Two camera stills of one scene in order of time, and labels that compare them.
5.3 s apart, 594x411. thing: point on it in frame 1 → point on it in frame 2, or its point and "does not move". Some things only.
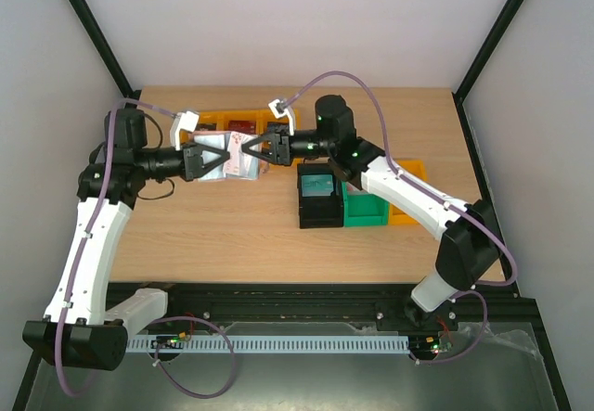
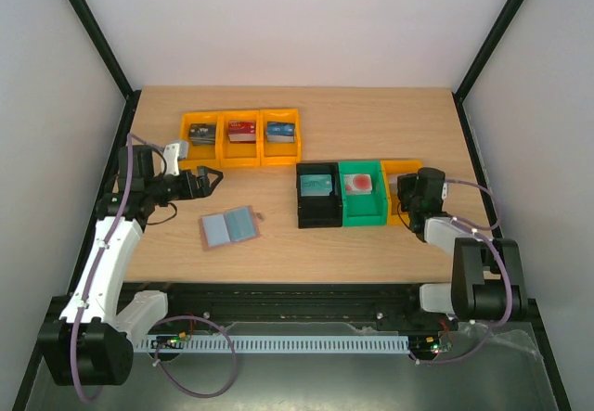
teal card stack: (316, 186) does not move
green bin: (363, 209) does not move
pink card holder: (239, 166) → (227, 227)
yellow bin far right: (418, 168) does not move
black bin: (320, 211) does not move
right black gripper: (281, 146) → (406, 193)
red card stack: (242, 126) does not move
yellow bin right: (269, 123) does not move
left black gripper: (193, 167) → (189, 179)
